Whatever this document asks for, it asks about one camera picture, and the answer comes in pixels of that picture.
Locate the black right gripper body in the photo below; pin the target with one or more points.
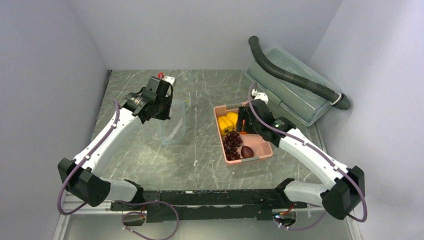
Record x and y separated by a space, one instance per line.
254 128

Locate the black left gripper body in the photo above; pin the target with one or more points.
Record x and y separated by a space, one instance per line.
164 105

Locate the orange fruit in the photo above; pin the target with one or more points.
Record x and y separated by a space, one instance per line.
243 132

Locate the clear zip top bag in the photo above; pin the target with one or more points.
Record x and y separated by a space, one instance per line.
173 130

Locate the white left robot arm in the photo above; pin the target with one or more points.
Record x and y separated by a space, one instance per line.
102 152

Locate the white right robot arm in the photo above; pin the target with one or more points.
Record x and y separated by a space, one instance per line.
341 189

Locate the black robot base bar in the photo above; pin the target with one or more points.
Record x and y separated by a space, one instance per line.
166 205

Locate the yellow mango left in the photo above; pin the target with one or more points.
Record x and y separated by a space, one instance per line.
233 117

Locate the yellow bell pepper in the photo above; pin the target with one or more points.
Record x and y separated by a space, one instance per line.
225 125

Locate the dark purple grape bunch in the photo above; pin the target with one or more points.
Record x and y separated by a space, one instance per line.
232 144

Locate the dark red round fruit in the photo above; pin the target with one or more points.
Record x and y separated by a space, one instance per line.
246 152

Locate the pink perforated plastic basket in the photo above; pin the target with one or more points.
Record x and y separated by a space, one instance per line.
261 149

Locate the green lidded storage box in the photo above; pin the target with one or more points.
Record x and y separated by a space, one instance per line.
300 106

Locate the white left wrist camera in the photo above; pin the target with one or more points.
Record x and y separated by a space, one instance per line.
166 78

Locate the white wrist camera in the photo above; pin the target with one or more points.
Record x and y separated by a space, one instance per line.
166 78
257 95

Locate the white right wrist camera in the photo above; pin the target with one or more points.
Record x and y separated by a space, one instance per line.
257 95

